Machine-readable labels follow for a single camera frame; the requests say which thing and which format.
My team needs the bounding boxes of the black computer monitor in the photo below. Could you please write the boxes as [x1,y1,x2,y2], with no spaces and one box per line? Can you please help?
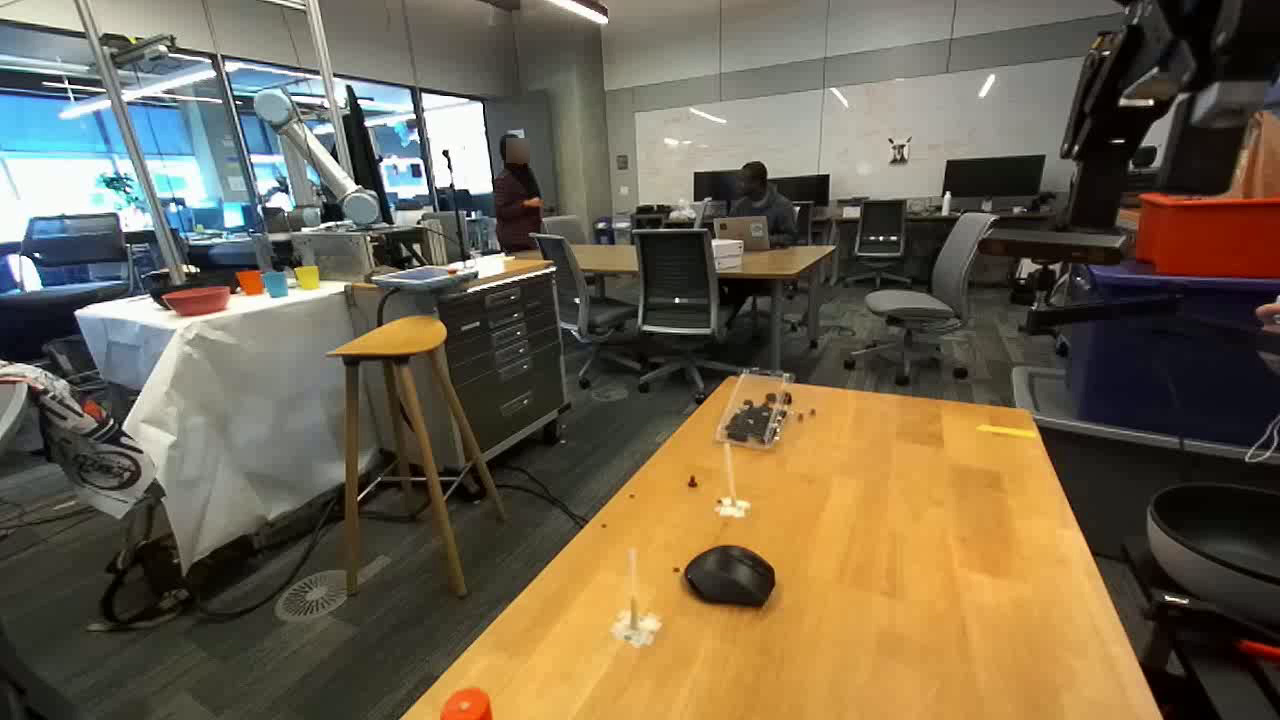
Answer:
[689,168,837,212]
[939,152,1050,205]

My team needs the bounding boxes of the orange red knob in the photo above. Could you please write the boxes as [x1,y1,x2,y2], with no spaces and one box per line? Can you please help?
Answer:
[442,682,498,720]

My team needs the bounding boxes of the black frying pan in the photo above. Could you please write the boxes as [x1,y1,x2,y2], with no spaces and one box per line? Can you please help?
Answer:
[1144,478,1280,631]

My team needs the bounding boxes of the seated person in dark shirt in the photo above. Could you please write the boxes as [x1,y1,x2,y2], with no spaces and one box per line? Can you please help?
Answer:
[723,157,800,247]

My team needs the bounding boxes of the standing person in dark clothes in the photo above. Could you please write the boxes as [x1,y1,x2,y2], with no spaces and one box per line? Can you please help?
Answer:
[487,129,547,254]

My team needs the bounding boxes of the grey drawer cabinet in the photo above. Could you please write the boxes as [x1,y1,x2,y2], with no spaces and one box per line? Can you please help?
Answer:
[350,254,571,473]

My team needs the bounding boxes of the red bowl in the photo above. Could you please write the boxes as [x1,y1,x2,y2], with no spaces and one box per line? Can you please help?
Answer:
[162,285,236,321]

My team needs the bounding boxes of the light grey office chair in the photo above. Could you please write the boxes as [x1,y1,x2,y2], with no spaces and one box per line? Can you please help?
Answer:
[854,208,1000,387]

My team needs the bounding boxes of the blue plastic bin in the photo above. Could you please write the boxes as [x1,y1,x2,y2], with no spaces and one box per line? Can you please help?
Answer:
[1063,258,1280,453]

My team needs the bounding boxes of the black computer mouse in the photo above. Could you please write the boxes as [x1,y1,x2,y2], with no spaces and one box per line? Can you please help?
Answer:
[680,540,780,611]

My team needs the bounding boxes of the wooden bar stool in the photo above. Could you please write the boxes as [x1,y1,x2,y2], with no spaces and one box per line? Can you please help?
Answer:
[328,313,514,599]

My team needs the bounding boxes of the grey mesh office chair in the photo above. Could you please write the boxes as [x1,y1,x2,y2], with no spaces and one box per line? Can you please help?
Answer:
[627,225,741,399]

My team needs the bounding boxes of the white peg stand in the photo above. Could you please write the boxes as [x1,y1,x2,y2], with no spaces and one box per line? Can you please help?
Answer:
[612,549,665,651]
[712,437,757,524]

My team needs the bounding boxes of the white cloth covered table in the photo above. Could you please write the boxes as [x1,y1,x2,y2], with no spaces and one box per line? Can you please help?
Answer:
[74,278,381,573]

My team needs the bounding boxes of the wooden office desk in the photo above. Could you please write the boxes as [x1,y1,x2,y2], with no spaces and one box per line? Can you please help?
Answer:
[571,240,842,381]

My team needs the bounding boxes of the orange plastic bin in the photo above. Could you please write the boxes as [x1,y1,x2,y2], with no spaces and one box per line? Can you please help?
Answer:
[1134,191,1280,285]

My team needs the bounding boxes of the black office chair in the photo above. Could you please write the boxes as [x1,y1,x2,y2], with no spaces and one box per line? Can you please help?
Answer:
[849,197,916,292]

